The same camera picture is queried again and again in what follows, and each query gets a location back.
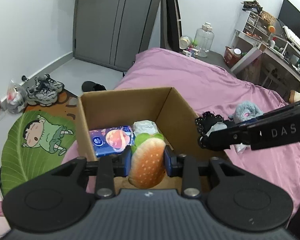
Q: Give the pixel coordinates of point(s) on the white wrapped soft bundle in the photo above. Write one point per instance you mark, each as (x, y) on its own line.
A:
(144, 129)

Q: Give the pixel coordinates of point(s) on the black framed brown board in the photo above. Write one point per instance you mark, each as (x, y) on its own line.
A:
(170, 25)

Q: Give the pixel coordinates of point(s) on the grey door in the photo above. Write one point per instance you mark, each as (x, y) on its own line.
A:
(111, 32)

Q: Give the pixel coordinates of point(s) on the clear plastic item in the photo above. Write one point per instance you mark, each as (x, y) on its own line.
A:
(240, 148)

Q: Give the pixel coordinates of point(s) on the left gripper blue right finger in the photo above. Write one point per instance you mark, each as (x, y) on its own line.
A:
(170, 161)

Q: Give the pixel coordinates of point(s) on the tipped white paper cup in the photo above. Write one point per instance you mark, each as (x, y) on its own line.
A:
(185, 42)

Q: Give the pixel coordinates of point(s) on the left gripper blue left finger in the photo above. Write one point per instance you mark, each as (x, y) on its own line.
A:
(125, 161)

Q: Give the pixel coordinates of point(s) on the black lace fabric piece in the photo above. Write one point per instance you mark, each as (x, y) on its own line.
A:
(208, 123)

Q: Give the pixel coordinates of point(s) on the grey fluffy slipper plush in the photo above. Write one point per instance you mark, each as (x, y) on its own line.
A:
(245, 111)

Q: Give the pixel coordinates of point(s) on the small white box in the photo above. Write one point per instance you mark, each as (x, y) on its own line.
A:
(190, 53)

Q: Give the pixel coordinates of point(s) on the small clear plastic bag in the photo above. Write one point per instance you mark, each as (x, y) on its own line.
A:
(16, 98)

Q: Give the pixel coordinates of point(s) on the black computer monitor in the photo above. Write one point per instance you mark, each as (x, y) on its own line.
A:
(290, 16)

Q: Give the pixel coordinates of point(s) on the white keyboard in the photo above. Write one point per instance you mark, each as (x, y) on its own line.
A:
(291, 37)

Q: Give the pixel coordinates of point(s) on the white desk with clutter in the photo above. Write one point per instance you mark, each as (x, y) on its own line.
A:
(268, 58)

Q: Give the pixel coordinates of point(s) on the green leaf cartoon rug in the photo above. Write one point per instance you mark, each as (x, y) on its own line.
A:
(36, 143)

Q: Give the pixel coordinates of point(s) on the blue tissue pack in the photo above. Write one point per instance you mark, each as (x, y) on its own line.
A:
(107, 141)

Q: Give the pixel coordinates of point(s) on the grey sneakers pair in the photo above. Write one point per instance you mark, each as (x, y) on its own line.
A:
(44, 92)

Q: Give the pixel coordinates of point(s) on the burger plush toy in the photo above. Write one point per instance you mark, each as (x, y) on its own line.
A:
(147, 162)

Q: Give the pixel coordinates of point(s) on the black sandal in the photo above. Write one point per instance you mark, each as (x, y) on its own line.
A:
(90, 86)

